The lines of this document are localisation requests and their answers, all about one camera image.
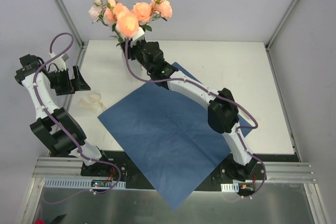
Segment cream printed ribbon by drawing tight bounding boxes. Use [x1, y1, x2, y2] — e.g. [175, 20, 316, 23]
[78, 92, 107, 114]

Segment orange rose stem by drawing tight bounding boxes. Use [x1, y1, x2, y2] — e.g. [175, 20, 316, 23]
[106, 0, 173, 45]

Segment peach rose stem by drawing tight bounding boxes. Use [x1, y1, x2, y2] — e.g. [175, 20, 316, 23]
[103, 0, 129, 27]

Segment pink rose stem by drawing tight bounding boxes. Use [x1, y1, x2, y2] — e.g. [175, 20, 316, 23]
[88, 0, 107, 26]

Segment blue wrapping paper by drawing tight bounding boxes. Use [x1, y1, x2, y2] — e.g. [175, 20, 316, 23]
[97, 61, 253, 211]

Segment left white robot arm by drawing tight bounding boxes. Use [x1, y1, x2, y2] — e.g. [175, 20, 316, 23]
[15, 54, 112, 176]

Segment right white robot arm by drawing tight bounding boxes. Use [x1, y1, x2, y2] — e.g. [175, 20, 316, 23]
[121, 40, 257, 182]

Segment white ribbed ceramic vase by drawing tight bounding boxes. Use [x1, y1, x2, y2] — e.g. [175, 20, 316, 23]
[120, 45, 144, 82]

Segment black object at bottom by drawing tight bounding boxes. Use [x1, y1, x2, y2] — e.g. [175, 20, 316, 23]
[50, 214, 67, 224]

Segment red object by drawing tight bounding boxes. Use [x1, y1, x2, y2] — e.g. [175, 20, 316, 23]
[33, 219, 46, 224]

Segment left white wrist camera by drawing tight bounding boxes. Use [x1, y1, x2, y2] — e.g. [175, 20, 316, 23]
[50, 53, 69, 71]

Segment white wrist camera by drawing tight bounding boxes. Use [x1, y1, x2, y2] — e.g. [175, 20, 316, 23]
[50, 53, 69, 71]
[130, 27, 145, 47]

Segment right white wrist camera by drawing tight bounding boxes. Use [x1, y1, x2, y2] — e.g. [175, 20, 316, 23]
[130, 27, 145, 47]

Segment left aluminium frame post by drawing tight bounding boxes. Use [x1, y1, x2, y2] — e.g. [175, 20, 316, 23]
[54, 0, 85, 49]

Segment aluminium frame post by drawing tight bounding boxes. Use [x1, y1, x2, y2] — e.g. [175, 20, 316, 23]
[54, 0, 85, 49]
[265, 0, 317, 51]

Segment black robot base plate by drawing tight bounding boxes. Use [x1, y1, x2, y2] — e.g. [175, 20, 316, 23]
[80, 151, 266, 195]

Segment left white cable duct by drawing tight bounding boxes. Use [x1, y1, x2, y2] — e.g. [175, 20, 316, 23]
[45, 178, 126, 190]

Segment white cable duct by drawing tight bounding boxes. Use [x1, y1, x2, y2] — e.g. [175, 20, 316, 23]
[220, 183, 239, 193]
[45, 178, 126, 190]

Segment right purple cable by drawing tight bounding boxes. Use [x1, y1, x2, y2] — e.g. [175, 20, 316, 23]
[124, 39, 267, 200]

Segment right white cable duct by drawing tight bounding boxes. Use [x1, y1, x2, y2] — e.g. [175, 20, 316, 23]
[220, 183, 239, 193]

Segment right aluminium frame post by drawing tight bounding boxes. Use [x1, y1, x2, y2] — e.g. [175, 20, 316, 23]
[265, 0, 317, 51]

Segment aluminium frame rail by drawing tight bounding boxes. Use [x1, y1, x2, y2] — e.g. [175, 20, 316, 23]
[33, 157, 317, 184]

